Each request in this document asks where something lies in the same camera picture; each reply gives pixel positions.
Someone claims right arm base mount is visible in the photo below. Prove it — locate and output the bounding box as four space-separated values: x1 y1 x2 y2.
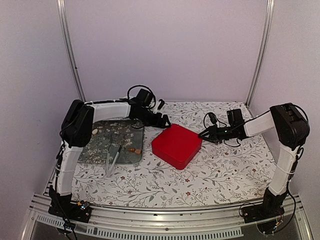
240 188 288 223

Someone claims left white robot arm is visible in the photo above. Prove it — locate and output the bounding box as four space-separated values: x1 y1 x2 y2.
49 88 171 199

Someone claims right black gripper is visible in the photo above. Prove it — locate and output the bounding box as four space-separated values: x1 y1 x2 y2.
198 126 235 146

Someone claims green floral tray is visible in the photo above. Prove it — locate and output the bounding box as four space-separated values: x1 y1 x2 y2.
77 119 145 165

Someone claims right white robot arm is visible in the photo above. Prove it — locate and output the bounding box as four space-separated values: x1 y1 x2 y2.
198 102 311 218

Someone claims red box lid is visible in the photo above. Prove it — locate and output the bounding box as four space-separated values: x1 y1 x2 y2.
151 124 202 147

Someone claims left aluminium frame post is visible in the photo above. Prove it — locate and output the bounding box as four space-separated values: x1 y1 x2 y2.
56 0 86 102

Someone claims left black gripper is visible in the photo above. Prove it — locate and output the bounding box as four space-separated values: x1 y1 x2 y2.
136 108 172 128

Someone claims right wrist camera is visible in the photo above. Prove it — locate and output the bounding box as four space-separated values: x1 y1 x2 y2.
208 112 218 125

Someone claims red chocolate box base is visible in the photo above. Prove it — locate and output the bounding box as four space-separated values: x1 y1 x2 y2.
152 144 201 170

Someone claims aluminium frame post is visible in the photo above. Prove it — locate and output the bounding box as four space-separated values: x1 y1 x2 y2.
56 0 86 102
245 0 275 107

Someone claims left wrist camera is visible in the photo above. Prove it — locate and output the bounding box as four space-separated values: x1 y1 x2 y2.
157 99 165 110

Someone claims front aluminium rail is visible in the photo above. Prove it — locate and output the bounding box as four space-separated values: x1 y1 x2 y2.
21 194 314 240

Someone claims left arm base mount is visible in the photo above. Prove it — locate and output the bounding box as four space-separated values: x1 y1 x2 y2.
48 191 92 223

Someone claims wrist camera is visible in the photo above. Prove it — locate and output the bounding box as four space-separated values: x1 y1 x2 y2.
208 112 218 125
157 99 165 110

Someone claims right aluminium frame post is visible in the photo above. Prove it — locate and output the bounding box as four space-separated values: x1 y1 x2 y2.
245 0 275 107

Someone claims left black camera cable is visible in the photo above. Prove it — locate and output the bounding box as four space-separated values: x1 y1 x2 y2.
126 84 157 111

